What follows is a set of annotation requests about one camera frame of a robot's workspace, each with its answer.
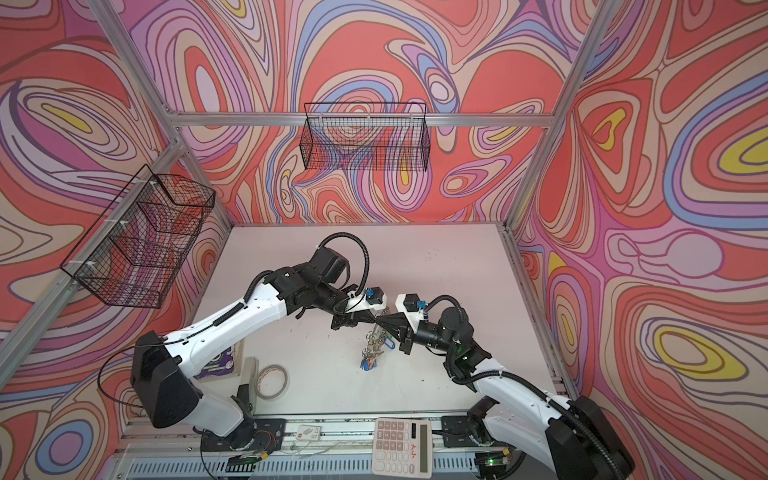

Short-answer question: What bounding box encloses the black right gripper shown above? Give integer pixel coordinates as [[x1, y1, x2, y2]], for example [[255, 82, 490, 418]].
[[378, 313, 459, 356]]

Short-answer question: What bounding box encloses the key ring bunch with tags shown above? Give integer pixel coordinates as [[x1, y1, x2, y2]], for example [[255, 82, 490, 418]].
[[359, 320, 397, 372]]

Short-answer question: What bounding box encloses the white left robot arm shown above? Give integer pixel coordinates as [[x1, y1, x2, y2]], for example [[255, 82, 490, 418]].
[[130, 235, 387, 445]]

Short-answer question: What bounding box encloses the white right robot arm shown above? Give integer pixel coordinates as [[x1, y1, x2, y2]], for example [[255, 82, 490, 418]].
[[363, 288, 635, 479]]

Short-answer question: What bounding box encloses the white tape roll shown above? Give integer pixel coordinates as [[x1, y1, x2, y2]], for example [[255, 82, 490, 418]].
[[255, 364, 289, 401]]

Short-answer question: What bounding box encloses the white calculator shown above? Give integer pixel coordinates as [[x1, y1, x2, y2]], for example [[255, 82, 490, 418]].
[[371, 417, 433, 479]]

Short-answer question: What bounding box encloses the grey stapler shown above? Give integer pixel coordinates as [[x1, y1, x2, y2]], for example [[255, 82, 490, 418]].
[[237, 357, 259, 406]]

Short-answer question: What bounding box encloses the white staples box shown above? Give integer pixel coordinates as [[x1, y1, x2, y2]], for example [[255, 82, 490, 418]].
[[296, 424, 322, 442]]

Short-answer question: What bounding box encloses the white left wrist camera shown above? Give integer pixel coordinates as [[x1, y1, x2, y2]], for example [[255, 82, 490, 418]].
[[344, 287, 387, 313]]

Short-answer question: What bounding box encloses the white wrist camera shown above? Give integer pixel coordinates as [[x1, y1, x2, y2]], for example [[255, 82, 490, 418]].
[[344, 287, 387, 313], [395, 293, 426, 332]]

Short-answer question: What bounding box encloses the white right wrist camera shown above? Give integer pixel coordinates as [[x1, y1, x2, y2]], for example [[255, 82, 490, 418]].
[[395, 293, 426, 332]]

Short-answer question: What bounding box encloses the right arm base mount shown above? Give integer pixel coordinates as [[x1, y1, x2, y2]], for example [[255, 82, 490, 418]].
[[432, 396, 526, 480]]

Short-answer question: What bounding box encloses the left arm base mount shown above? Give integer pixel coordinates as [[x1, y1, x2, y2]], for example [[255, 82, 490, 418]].
[[200, 384, 287, 457]]

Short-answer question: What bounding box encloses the black wire basket back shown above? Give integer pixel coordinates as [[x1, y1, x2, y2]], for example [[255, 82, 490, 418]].
[[299, 100, 431, 172]]

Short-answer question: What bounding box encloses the black wire basket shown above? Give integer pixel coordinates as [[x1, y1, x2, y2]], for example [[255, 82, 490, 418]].
[[60, 165, 216, 309], [299, 100, 431, 172]]

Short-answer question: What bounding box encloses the black wire basket left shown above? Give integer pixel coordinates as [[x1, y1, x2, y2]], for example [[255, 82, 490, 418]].
[[60, 165, 216, 309]]

